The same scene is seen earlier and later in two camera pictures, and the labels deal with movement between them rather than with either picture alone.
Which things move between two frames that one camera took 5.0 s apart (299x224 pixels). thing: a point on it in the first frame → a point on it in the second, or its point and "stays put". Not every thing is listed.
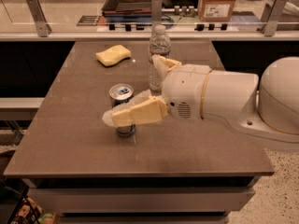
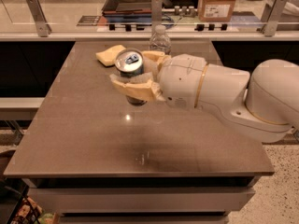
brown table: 170,172 stays put
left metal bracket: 44,29 stays put
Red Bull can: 121,93 → 131,62
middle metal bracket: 156,10 stays put
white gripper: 183,91 → 181,79
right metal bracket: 273,9 stays put
